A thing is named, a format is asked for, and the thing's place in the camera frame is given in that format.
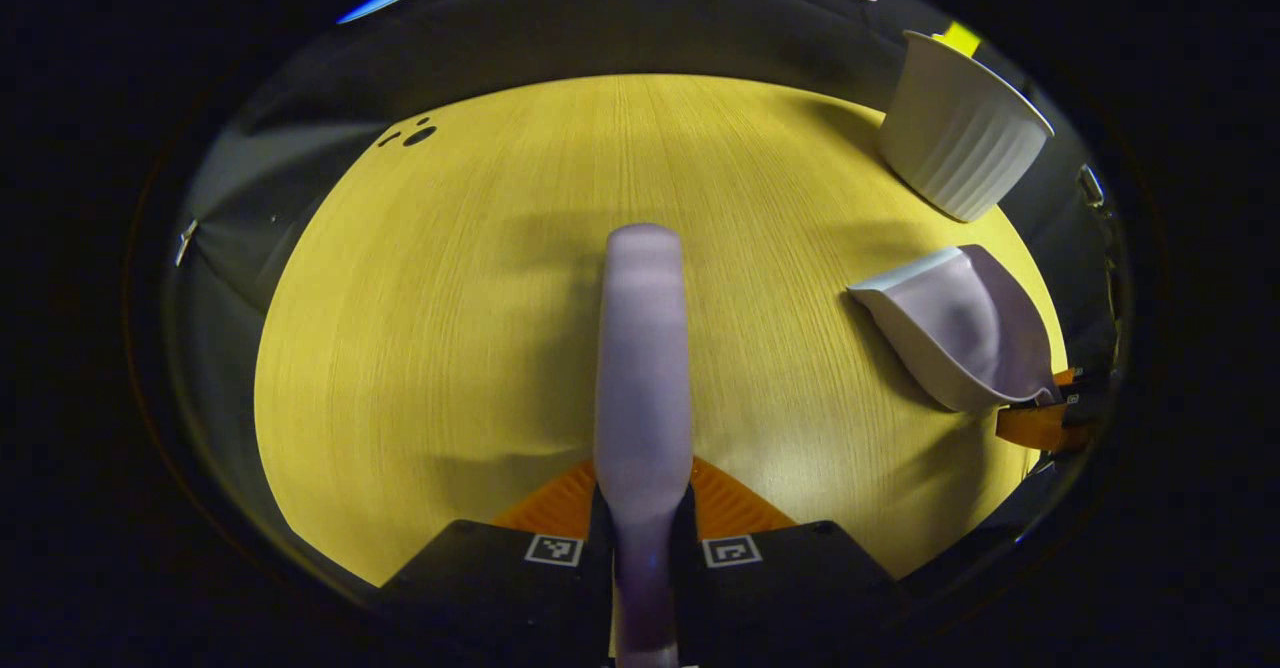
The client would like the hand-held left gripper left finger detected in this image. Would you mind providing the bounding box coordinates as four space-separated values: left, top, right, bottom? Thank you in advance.
378 458 614 651

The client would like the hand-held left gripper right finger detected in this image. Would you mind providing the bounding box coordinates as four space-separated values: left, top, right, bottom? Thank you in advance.
671 455 903 651

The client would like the lilac dustpan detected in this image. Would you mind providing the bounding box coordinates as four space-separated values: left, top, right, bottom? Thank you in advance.
846 244 1064 416

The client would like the small lilac broom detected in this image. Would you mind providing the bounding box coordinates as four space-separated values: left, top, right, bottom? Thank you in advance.
593 223 696 668

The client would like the white ribbed garbage bin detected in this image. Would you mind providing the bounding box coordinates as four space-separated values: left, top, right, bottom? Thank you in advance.
878 30 1056 224

